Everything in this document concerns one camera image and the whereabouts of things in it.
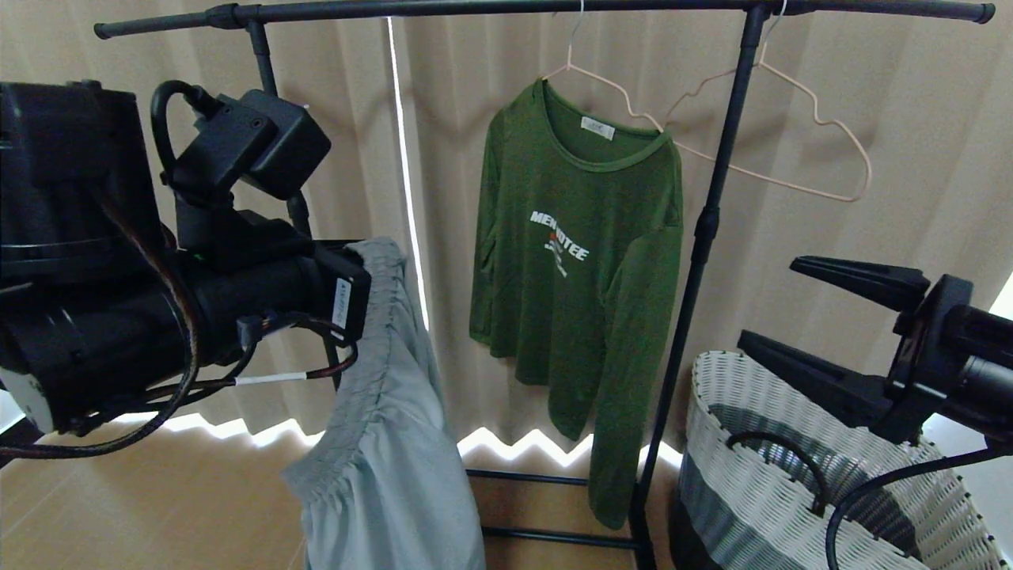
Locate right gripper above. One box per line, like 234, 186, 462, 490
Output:
738, 255, 1013, 444

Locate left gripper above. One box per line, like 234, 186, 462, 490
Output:
0, 245, 373, 432

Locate pink clothes hanger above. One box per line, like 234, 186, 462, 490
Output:
542, 0, 664, 133
663, 0, 873, 203

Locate green printed t-shirt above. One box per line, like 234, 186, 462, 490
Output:
469, 78, 684, 530

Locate pale grey shorts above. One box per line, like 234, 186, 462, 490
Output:
281, 236, 488, 570

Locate white laundry basket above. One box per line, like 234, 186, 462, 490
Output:
673, 351, 1010, 570

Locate black clothes rack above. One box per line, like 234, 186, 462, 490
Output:
93, 0, 996, 570

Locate beige curtain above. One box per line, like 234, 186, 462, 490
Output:
0, 0, 1013, 476

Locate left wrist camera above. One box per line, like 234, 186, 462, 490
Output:
150, 79, 333, 262

